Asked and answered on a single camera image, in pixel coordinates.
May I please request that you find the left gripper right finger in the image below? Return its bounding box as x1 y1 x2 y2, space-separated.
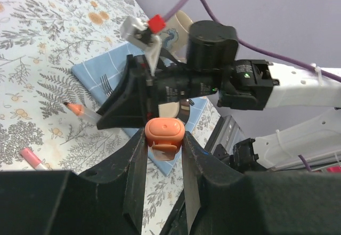
182 132 340 234

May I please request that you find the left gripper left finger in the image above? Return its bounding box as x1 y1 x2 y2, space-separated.
1 129 147 234

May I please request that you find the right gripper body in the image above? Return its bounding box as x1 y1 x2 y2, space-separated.
133 55 221 112

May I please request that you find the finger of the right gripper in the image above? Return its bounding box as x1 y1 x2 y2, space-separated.
96 54 149 130

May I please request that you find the white acrylic marker pink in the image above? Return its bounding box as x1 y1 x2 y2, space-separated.
20 147 52 171

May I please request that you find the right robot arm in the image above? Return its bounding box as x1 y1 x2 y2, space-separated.
96 16 340 170

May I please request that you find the brown striped plate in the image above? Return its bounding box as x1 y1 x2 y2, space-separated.
157 99 199 129

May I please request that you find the cream mug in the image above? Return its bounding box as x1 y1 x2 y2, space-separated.
159 10 193 61

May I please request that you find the blue checkered placemat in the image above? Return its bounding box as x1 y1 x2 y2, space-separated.
71 43 209 176

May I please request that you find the floral tablecloth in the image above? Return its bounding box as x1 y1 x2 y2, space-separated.
0 0 222 235

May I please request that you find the black handled fork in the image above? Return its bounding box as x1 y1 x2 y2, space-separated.
100 75 113 97

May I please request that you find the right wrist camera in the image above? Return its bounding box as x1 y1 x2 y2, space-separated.
120 16 162 77

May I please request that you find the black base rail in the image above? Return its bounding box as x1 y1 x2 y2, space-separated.
160 116 258 234

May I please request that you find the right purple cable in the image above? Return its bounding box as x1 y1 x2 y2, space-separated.
162 0 341 83

